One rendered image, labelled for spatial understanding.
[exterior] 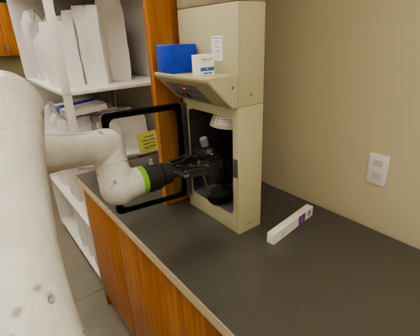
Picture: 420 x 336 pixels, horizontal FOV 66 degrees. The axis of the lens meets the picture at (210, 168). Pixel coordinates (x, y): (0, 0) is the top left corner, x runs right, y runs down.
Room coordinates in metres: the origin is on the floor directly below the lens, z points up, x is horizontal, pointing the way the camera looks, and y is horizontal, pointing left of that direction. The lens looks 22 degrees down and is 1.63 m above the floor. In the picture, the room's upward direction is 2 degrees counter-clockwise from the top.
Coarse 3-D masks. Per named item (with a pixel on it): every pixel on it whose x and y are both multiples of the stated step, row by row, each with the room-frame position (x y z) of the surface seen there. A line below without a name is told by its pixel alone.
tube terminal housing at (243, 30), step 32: (192, 32) 1.19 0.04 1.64; (224, 32) 1.06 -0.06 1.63; (256, 32) 1.05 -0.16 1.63; (224, 64) 1.06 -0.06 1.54; (256, 64) 1.05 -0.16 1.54; (256, 96) 1.05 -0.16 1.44; (256, 128) 1.06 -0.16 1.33; (256, 160) 1.06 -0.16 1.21; (256, 192) 1.06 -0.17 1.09; (224, 224) 1.07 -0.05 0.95; (256, 224) 1.06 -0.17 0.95
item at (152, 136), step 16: (112, 112) 1.12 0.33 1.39; (160, 112) 1.20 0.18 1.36; (112, 128) 1.11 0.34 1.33; (128, 128) 1.14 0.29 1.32; (144, 128) 1.17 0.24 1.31; (160, 128) 1.20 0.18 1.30; (176, 128) 1.23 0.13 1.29; (128, 144) 1.14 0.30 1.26; (144, 144) 1.17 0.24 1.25; (160, 144) 1.20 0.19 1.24; (176, 144) 1.23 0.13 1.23; (128, 160) 1.13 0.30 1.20; (144, 160) 1.16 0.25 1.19; (160, 160) 1.19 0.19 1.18; (160, 192) 1.19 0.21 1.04; (176, 192) 1.22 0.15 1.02
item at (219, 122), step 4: (216, 116) 1.14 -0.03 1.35; (220, 116) 1.13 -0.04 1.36; (212, 120) 1.16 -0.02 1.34; (216, 120) 1.13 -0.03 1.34; (220, 120) 1.12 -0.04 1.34; (224, 120) 1.11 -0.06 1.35; (228, 120) 1.11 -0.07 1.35; (212, 124) 1.15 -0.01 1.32; (216, 124) 1.13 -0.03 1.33; (220, 124) 1.11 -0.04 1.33; (224, 124) 1.11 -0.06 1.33; (228, 124) 1.10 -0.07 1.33; (232, 124) 1.10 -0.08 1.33; (216, 128) 1.12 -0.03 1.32; (220, 128) 1.11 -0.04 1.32; (224, 128) 1.10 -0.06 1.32; (228, 128) 1.10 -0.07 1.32; (232, 128) 1.09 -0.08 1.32
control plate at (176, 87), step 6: (168, 84) 1.18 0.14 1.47; (174, 84) 1.14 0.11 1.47; (180, 84) 1.10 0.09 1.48; (174, 90) 1.20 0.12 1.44; (180, 90) 1.15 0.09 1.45; (186, 90) 1.11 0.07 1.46; (198, 90) 1.04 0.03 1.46; (180, 96) 1.21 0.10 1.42; (186, 96) 1.17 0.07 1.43; (198, 96) 1.09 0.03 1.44; (204, 96) 1.05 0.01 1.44; (210, 102) 1.06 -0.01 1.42
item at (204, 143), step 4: (204, 136) 1.10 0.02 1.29; (200, 140) 1.08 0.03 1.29; (204, 140) 1.08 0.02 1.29; (208, 140) 1.13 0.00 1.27; (200, 144) 1.12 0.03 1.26; (204, 144) 1.08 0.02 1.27; (208, 144) 1.09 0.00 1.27; (212, 144) 1.09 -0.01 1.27; (216, 144) 1.09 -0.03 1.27; (196, 148) 1.09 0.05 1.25; (200, 148) 1.09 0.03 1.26; (204, 148) 1.08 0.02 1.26; (208, 148) 1.07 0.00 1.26; (212, 148) 1.07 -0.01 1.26; (216, 148) 1.08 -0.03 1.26; (196, 152) 1.08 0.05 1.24; (200, 152) 1.07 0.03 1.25; (204, 152) 1.06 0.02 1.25; (208, 152) 1.06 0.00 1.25; (212, 152) 1.06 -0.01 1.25
